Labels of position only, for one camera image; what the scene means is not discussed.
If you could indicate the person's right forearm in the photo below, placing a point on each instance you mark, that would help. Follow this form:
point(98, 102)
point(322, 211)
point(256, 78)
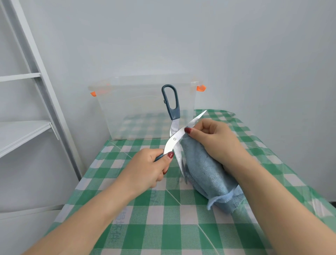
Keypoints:
point(288, 220)

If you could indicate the person's left forearm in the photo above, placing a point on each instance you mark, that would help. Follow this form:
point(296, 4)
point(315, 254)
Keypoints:
point(78, 228)

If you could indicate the blue microfibre cloth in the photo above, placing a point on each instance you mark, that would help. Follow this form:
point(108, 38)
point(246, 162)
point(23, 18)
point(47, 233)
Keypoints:
point(207, 173)

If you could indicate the clear plastic storage box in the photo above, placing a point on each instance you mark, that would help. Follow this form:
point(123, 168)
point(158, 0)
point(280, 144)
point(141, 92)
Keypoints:
point(131, 110)

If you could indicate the person's right hand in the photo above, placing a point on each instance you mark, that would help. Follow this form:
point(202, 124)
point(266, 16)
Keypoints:
point(223, 147)

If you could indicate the white metal shelf rack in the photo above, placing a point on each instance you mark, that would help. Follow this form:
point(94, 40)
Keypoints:
point(26, 136)

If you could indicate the person's left hand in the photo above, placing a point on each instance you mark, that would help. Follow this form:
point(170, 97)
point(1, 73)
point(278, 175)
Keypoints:
point(141, 173)

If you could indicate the green white checkered tablecloth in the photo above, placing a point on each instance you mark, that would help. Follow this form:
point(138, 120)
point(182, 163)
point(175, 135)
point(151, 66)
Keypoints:
point(173, 231)

